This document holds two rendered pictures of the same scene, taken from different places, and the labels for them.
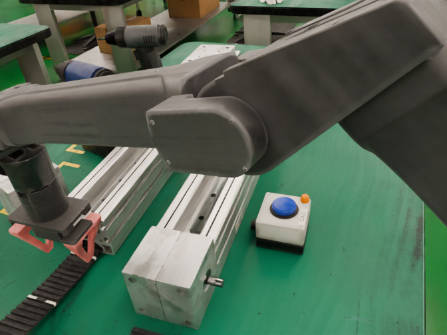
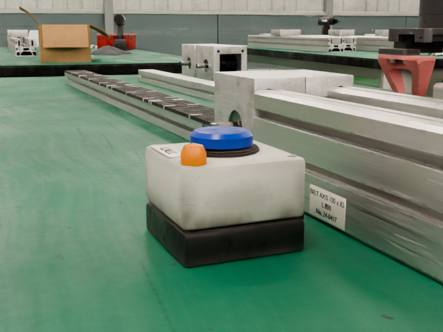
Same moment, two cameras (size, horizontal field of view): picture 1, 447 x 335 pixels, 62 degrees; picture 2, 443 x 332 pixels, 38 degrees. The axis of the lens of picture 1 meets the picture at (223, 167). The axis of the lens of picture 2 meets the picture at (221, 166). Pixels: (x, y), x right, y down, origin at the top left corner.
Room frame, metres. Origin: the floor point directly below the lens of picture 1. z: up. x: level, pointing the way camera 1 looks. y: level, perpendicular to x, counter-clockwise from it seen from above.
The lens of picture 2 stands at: (0.75, -0.37, 0.92)
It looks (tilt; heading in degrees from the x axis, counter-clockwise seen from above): 12 degrees down; 136
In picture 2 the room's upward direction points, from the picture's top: straight up
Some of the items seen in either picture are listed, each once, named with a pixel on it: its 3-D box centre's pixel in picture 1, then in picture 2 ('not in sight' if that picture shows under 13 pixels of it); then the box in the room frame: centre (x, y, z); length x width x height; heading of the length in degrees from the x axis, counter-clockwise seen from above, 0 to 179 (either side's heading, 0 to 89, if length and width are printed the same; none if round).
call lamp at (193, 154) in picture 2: (304, 197); (193, 153); (0.48, -0.13, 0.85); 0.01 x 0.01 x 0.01
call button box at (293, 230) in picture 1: (279, 221); (233, 192); (0.47, -0.09, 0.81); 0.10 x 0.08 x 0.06; 69
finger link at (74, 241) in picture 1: (74, 237); (423, 80); (0.42, 0.24, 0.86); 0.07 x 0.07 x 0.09; 69
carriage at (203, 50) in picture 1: (209, 65); not in sight; (1.07, 0.01, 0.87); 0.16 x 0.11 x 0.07; 159
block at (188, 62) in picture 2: not in sight; (200, 62); (-0.51, 0.76, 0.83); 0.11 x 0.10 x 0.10; 69
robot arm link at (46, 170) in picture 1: (26, 164); not in sight; (0.43, 0.27, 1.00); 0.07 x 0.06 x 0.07; 53
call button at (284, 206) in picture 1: (284, 207); (221, 144); (0.46, -0.09, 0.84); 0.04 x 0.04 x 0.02
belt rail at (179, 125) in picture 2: not in sight; (118, 95); (-0.24, 0.31, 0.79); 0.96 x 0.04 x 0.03; 159
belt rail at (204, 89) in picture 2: not in sight; (214, 91); (-0.17, 0.49, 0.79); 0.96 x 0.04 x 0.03; 159
